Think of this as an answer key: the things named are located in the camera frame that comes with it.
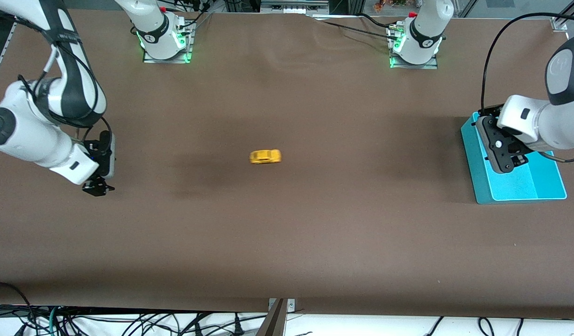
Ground yellow beetle toy car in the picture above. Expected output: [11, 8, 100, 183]
[249, 149, 283, 165]

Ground turquoise plastic bin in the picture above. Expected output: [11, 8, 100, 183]
[461, 111, 568, 205]

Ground orange background items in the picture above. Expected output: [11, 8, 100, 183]
[373, 0, 410, 13]

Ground white power strip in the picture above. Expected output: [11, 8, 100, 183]
[260, 0, 330, 14]

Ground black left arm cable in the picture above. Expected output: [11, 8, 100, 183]
[480, 13, 574, 163]

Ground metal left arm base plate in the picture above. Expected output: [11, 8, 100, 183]
[389, 26, 439, 70]

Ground black looping floor cable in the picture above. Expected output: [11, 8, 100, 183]
[0, 281, 40, 336]

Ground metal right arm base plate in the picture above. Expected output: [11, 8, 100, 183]
[142, 21, 194, 63]

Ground black cable on table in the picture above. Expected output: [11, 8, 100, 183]
[359, 13, 398, 29]
[310, 15, 396, 40]

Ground dark metal post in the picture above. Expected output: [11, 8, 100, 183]
[256, 299, 288, 336]

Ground metal table edge bracket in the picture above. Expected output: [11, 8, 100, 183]
[268, 298, 296, 313]

